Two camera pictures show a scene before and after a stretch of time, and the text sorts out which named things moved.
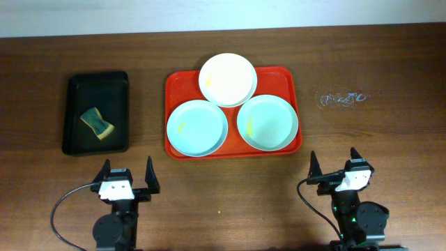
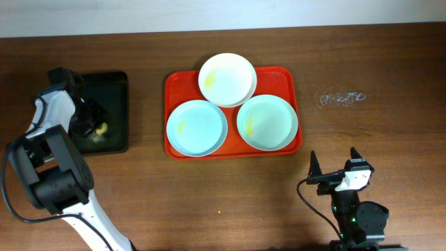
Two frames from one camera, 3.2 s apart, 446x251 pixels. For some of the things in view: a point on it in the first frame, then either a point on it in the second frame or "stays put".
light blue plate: x=267 y=123 stays put
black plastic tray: x=107 y=90 stays put
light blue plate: x=196 y=127 stays put
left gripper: x=141 y=194 → x=90 y=109
